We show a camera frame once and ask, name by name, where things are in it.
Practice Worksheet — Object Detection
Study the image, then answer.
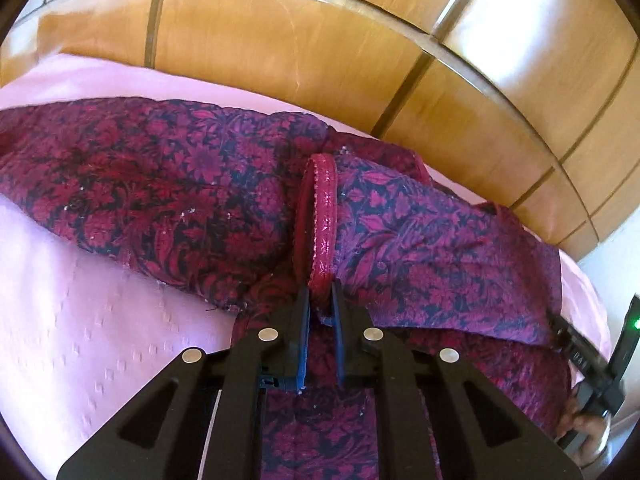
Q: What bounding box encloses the pink bed cover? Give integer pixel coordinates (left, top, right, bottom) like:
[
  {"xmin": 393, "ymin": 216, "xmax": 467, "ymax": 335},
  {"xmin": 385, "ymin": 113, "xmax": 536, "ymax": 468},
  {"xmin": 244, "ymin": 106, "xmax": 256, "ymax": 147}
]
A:
[{"xmin": 1, "ymin": 54, "xmax": 612, "ymax": 479}]

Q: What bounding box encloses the wooden panelled headboard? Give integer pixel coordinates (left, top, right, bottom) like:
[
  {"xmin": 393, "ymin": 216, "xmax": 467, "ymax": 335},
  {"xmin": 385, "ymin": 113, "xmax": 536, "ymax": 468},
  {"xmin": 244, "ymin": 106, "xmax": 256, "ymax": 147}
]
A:
[{"xmin": 1, "ymin": 0, "xmax": 639, "ymax": 257}]

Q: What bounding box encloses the dark red floral knit garment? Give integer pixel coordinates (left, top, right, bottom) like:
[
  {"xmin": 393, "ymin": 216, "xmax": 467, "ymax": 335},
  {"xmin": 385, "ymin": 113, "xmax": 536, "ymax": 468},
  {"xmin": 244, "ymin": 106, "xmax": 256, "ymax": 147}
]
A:
[{"xmin": 1, "ymin": 98, "xmax": 570, "ymax": 479}]

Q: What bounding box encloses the person's right hand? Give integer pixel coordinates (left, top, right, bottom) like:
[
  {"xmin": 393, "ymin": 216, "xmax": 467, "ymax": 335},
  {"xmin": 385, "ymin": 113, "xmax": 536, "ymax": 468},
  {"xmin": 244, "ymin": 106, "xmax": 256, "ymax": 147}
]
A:
[{"xmin": 555, "ymin": 392, "xmax": 611, "ymax": 468}]

